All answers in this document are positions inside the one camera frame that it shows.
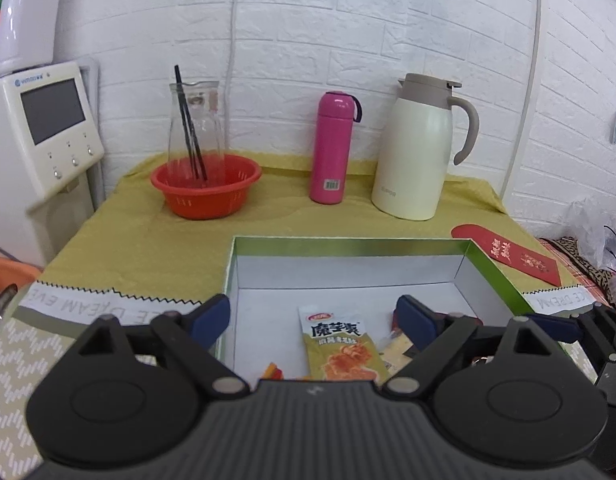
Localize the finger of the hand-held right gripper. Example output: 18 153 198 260
523 302 616 367

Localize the red envelope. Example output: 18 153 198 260
451 223 562 287

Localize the green-edged white cardboard box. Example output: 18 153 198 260
215 235 537 382

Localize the black chopstick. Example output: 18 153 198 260
174 65 199 181
176 67 209 181

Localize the pink thermos bottle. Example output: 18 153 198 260
309 92 363 205

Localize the white wall pipe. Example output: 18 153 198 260
500 0 545 202

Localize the cream thermal jug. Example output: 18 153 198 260
371 73 480 221

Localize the orange plastic basin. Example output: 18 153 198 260
0 255 42 302

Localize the yellow-green snack packet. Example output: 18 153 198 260
298 305 392 384

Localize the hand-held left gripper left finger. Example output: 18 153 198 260
76 294 251 396

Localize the clear plastic bag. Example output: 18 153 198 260
565 199 616 272

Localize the shiny metal utensil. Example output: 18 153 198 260
0 284 20 342

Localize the beige snack packet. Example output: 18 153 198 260
380 335 419 377

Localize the white dispenser top cover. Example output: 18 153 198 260
0 0 65 81

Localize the clear glass carafe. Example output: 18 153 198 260
169 80 226 187

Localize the white wall cable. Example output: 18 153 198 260
223 0 245 86

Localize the leopard print cloth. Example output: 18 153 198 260
540 236 616 307

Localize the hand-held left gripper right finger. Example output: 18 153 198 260
383 295 560 396

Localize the white water dispenser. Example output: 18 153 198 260
0 60 106 268

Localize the orange plastic basket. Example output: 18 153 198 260
150 155 263 220

